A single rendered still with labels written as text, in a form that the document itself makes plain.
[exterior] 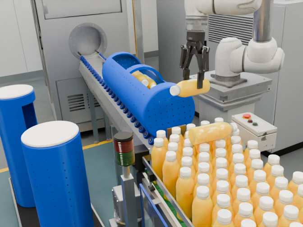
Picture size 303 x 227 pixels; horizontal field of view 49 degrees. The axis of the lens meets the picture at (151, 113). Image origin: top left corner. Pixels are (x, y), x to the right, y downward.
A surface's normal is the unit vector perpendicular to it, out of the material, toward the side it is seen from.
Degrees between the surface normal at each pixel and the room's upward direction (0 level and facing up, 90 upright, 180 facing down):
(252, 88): 90
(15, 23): 90
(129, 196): 90
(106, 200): 0
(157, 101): 90
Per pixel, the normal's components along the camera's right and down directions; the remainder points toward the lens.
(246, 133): -0.93, 0.18
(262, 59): -0.33, 0.55
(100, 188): -0.05, -0.92
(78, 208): 0.74, 0.23
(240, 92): 0.47, 0.33
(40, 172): -0.22, 0.40
